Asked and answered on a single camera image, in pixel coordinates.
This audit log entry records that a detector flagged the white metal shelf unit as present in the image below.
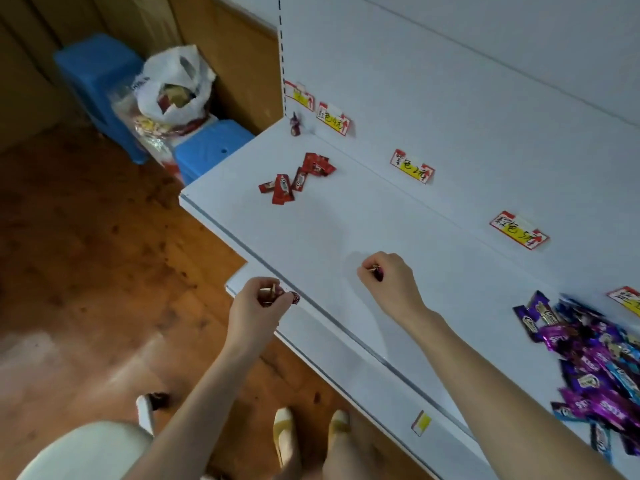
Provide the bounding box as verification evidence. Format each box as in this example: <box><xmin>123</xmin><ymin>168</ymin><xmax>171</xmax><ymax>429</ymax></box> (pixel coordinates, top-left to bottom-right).
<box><xmin>178</xmin><ymin>0</ymin><xmax>640</xmax><ymax>480</ymax></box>

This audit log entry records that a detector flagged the person's right forearm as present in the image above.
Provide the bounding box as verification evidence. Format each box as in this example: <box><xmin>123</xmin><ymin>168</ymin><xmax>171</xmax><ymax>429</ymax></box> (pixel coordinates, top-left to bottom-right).
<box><xmin>400</xmin><ymin>304</ymin><xmax>626</xmax><ymax>480</ymax></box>

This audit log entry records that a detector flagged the pile of purple blue packets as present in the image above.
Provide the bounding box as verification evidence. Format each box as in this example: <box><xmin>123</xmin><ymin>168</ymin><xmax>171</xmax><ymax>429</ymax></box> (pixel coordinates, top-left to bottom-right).
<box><xmin>512</xmin><ymin>291</ymin><xmax>640</xmax><ymax>464</ymax></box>

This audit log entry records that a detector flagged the person's yellow white left shoe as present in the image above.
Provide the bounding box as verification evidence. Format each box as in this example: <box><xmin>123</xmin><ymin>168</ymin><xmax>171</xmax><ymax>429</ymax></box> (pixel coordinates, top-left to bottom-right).
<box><xmin>272</xmin><ymin>407</ymin><xmax>303</xmax><ymax>469</ymax></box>

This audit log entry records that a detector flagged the pile of red candy packets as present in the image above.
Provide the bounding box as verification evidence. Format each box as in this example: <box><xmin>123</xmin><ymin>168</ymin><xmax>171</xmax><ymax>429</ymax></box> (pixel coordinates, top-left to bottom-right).
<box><xmin>258</xmin><ymin>152</ymin><xmax>337</xmax><ymax>205</ymax></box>

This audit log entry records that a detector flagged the person's right hand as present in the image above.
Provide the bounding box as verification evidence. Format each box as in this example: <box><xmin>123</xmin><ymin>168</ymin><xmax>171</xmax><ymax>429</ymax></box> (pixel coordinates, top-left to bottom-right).
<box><xmin>356</xmin><ymin>252</ymin><xmax>427</xmax><ymax>326</ymax></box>

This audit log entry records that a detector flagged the person's left hand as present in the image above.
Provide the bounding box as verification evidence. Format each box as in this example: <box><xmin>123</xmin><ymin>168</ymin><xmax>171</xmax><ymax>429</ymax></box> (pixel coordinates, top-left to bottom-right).
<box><xmin>227</xmin><ymin>277</ymin><xmax>301</xmax><ymax>348</ymax></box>

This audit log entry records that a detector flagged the low blue plastic stool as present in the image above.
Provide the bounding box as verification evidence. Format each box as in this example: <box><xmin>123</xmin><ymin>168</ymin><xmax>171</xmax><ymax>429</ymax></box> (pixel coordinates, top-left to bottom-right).
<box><xmin>172</xmin><ymin>119</ymin><xmax>257</xmax><ymax>186</ymax></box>

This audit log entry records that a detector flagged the clear bag of candies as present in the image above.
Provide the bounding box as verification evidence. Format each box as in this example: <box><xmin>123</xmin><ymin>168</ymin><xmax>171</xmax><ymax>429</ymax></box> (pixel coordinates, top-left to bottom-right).
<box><xmin>111</xmin><ymin>84</ymin><xmax>213</xmax><ymax>173</ymax></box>

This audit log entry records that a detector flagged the person's yellow white shoe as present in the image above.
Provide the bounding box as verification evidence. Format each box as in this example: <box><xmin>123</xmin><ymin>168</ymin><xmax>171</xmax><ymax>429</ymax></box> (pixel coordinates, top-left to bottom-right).
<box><xmin>326</xmin><ymin>409</ymin><xmax>352</xmax><ymax>453</ymax></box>
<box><xmin>272</xmin><ymin>407</ymin><xmax>303</xmax><ymax>469</ymax></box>

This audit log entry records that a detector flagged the tall blue plastic stool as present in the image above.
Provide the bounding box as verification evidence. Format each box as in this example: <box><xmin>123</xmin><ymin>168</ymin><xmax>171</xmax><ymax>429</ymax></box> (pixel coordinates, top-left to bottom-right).
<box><xmin>53</xmin><ymin>33</ymin><xmax>149</xmax><ymax>166</ymax></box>

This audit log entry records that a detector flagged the red yellow price tag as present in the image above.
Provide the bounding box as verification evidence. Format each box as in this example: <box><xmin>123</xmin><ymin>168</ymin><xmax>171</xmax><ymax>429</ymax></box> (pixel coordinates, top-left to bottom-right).
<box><xmin>489</xmin><ymin>211</ymin><xmax>550</xmax><ymax>250</ymax></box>
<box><xmin>316</xmin><ymin>102</ymin><xmax>351</xmax><ymax>137</ymax></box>
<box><xmin>390</xmin><ymin>149</ymin><xmax>436</xmax><ymax>184</ymax></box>
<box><xmin>284</xmin><ymin>80</ymin><xmax>316</xmax><ymax>112</ymax></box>
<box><xmin>607</xmin><ymin>286</ymin><xmax>640</xmax><ymax>317</ymax></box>

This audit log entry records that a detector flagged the person's left forearm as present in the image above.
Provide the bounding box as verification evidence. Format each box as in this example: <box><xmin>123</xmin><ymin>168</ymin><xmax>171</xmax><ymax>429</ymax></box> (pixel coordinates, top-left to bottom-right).
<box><xmin>124</xmin><ymin>336</ymin><xmax>281</xmax><ymax>480</ymax></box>

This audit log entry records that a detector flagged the person's yellow white right shoe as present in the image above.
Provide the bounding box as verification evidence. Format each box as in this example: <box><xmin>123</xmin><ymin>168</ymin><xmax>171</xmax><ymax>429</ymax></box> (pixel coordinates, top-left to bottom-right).
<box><xmin>326</xmin><ymin>409</ymin><xmax>352</xmax><ymax>453</ymax></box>

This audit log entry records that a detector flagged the person's leg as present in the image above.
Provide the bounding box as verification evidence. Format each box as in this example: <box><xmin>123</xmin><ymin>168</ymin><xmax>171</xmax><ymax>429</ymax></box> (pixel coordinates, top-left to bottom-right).
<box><xmin>320</xmin><ymin>429</ymin><xmax>403</xmax><ymax>480</ymax></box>

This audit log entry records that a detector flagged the white plastic bag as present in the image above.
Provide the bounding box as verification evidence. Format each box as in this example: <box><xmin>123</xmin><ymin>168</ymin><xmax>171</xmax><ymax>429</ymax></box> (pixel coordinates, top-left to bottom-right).
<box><xmin>132</xmin><ymin>44</ymin><xmax>217</xmax><ymax>126</ymax></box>

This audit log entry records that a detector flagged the white chair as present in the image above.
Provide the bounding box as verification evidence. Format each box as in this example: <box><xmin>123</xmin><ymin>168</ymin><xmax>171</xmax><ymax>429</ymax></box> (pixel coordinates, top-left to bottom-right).
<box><xmin>16</xmin><ymin>393</ymin><xmax>170</xmax><ymax>480</ymax></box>

